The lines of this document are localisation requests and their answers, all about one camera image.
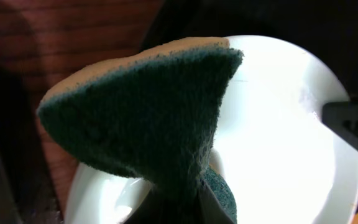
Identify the light blue plate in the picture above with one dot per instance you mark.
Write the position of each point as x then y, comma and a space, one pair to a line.
281, 163

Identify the black round tray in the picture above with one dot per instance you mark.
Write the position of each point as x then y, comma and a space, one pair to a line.
326, 28

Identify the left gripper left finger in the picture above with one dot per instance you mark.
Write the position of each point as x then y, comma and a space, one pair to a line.
153, 210

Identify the green scouring sponge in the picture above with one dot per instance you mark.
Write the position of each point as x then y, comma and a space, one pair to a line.
152, 116

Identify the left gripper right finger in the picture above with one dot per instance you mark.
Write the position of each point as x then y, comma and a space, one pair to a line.
208, 208

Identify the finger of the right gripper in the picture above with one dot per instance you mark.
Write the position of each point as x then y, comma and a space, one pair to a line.
342, 118

